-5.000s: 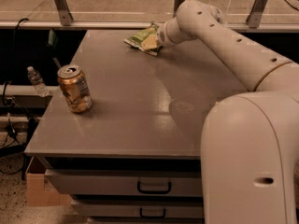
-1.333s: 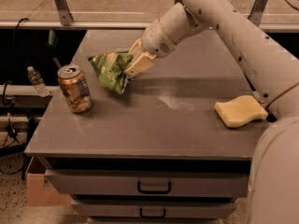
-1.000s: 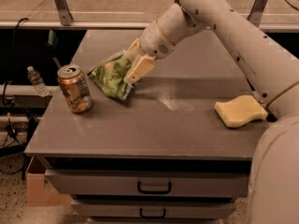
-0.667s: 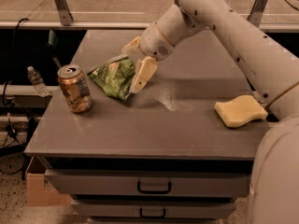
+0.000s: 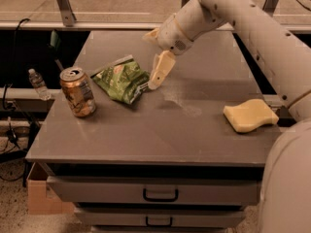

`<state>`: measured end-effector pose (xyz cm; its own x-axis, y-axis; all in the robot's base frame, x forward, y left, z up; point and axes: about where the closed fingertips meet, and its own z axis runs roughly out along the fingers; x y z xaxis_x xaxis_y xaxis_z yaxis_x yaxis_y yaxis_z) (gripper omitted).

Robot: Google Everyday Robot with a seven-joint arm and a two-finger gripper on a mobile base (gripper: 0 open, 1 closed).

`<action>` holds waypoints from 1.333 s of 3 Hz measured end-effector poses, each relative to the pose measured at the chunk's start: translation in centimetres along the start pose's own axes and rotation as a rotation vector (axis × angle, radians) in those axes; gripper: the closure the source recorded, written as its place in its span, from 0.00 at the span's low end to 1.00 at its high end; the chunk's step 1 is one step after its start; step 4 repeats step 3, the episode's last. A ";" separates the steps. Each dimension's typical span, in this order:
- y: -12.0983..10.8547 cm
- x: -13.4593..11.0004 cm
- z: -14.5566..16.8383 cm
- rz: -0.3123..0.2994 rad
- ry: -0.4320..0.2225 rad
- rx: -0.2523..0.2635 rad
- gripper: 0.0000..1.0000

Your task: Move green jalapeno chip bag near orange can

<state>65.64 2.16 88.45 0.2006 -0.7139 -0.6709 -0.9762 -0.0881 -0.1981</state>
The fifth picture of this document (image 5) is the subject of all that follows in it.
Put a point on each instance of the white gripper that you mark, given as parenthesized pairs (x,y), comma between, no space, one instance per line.
(170,36)

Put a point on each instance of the drawer with handle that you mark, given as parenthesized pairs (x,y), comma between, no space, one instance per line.
(158,217)
(154,191)

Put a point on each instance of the green jalapeno chip bag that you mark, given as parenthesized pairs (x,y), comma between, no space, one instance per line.
(123,80)

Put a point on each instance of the left metal bracket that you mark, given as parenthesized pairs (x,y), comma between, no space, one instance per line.
(67,15)

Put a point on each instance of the top drawer with handle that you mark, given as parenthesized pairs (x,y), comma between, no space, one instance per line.
(154,191)

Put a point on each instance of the orange soda can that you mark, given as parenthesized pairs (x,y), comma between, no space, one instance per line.
(76,88)

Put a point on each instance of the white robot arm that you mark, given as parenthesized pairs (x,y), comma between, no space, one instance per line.
(285,195)

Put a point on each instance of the clear plastic water bottle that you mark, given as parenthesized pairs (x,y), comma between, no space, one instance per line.
(39,84)

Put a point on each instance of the grey drawer cabinet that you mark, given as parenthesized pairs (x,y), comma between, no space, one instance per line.
(178,131)

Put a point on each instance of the yellow sponge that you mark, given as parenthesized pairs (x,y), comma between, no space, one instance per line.
(250,115)

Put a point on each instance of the cardboard box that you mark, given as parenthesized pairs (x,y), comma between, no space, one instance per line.
(41,198)

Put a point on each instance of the green handled tool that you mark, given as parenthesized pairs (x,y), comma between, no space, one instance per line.
(54,47)

